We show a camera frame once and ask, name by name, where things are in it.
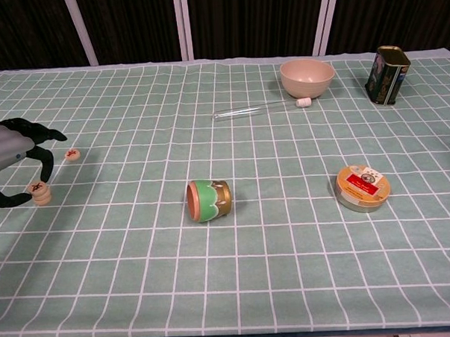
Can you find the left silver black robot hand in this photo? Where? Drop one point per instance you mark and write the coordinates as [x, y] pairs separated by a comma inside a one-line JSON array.
[[3, 148]]

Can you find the cream chess disc dark character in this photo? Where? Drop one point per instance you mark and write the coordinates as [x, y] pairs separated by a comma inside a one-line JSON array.
[[36, 187]]

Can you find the green gold small pot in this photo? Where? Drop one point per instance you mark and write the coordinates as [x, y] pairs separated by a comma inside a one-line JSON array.
[[211, 200]]

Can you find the green white checked tablecloth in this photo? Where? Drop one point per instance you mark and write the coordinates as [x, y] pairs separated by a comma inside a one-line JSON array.
[[229, 269]]

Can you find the glass test tube white stopper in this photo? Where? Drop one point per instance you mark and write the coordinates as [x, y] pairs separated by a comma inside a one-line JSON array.
[[303, 102]]

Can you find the pink bowl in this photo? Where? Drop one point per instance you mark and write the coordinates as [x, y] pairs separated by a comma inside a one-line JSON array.
[[307, 77]]

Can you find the round tin orange red lid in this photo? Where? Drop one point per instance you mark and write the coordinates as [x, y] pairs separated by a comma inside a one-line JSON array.
[[362, 186]]

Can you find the dark green gold tea tin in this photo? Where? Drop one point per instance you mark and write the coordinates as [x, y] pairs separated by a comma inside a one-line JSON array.
[[385, 79]]

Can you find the white partition frame post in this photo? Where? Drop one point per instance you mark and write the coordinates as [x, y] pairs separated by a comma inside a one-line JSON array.
[[81, 33], [183, 28], [325, 22]]

